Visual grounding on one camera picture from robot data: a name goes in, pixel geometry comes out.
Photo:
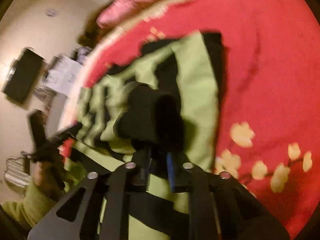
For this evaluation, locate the left forearm green sleeve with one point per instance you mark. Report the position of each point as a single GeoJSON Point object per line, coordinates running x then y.
{"type": "Point", "coordinates": [31, 209]}

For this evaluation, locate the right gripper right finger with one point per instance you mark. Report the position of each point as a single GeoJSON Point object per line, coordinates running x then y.
{"type": "Point", "coordinates": [219, 206]}

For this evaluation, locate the white plastic drawer unit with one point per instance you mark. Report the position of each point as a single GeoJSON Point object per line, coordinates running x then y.
{"type": "Point", "coordinates": [62, 76]}

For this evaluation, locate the black wall television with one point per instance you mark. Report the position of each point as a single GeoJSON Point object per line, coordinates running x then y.
{"type": "Point", "coordinates": [22, 75]}

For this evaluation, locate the red floral bed blanket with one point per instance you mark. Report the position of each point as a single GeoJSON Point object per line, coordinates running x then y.
{"type": "Point", "coordinates": [269, 123]}

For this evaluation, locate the green black striped sweater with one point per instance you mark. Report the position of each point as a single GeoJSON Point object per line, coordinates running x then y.
{"type": "Point", "coordinates": [165, 103]}

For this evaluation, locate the left hand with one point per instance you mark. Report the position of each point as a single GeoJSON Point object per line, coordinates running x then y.
{"type": "Point", "coordinates": [48, 182]}

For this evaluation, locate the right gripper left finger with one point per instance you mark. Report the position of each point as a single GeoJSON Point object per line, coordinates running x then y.
{"type": "Point", "coordinates": [98, 207]}

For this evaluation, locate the white radiator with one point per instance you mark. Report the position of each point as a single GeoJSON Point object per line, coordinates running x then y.
{"type": "Point", "coordinates": [17, 174]}

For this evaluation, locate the round wall clock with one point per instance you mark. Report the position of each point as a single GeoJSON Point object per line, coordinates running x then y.
{"type": "Point", "coordinates": [51, 12]}

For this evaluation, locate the brown blanket at bedhead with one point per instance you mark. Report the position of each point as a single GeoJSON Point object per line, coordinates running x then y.
{"type": "Point", "coordinates": [91, 35]}

